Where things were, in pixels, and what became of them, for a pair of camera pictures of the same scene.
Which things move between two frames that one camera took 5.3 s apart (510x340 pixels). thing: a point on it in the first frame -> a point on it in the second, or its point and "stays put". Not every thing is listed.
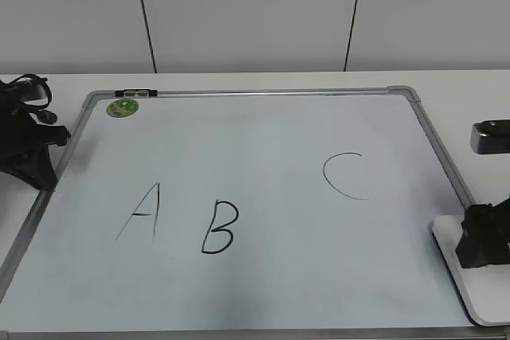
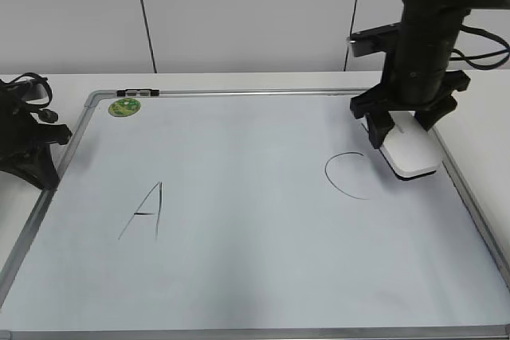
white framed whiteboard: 244,214 stays put
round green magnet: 123,107 stays put
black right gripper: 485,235 -> 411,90
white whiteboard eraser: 484,289 -> 409,152
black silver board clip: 135,92 stays put
